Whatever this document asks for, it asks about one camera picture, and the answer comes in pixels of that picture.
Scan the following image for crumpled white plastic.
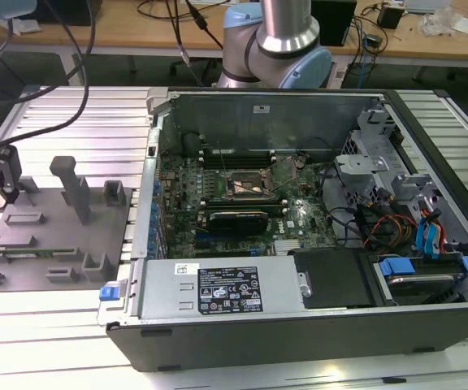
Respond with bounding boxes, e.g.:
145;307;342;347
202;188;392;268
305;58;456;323
12;18;42;34

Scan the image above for open black PC case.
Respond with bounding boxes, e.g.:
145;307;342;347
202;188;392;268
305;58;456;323
95;87;468;373

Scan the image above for black computer tower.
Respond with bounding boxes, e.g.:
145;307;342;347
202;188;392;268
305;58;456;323
310;0;359;48

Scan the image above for wooden desk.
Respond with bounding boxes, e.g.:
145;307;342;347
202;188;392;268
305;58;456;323
0;0;468;86

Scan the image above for grey power supply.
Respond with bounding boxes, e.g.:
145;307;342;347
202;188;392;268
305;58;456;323
136;256;306;320

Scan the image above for green RAM stick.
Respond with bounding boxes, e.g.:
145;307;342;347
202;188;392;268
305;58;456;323
0;247;76;258

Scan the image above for small black box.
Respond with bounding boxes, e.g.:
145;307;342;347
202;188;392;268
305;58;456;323
375;3;405;30

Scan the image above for black cable bundle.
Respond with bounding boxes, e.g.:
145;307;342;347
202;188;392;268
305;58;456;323
318;160;384;249

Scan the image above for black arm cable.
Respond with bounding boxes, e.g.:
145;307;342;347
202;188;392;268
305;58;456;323
0;0;99;148

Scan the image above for black RAM slot bank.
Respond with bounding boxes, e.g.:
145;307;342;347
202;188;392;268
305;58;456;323
196;146;278;170
199;197;290;217

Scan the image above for blue flat cable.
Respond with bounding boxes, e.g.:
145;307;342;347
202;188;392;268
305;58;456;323
414;207;443;258

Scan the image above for black graphics card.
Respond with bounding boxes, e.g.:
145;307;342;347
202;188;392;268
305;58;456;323
206;209;271;237

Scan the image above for red and yellow wires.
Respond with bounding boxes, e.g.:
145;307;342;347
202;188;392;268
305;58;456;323
366;214;417;248

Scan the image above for green motherboard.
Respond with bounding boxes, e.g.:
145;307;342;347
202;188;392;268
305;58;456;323
158;152;339;259

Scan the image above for CPU socket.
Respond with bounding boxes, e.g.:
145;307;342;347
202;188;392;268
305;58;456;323
223;168;278;200

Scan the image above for silver drive cage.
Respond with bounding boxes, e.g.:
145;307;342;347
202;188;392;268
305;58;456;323
333;106;405;212

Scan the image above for metal socket cover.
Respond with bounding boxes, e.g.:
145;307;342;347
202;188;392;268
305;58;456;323
266;155;301;193

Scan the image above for clear plastic bags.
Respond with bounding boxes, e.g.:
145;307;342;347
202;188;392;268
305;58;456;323
417;4;468;38

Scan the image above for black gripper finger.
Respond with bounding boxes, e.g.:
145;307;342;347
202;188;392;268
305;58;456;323
0;144;22;204

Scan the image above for flat black device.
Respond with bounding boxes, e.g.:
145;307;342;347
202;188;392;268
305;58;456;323
34;0;104;28

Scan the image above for grey parts rack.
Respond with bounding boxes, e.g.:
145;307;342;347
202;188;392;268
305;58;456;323
0;155;134;294

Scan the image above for black plastic shroud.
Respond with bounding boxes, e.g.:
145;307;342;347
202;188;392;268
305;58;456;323
288;247;377;310

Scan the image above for silver finned heatsink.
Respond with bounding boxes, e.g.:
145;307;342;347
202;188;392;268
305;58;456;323
273;239;301;258

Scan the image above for thin wire locking lever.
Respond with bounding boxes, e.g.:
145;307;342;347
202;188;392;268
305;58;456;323
217;149;230;178
274;172;302;194

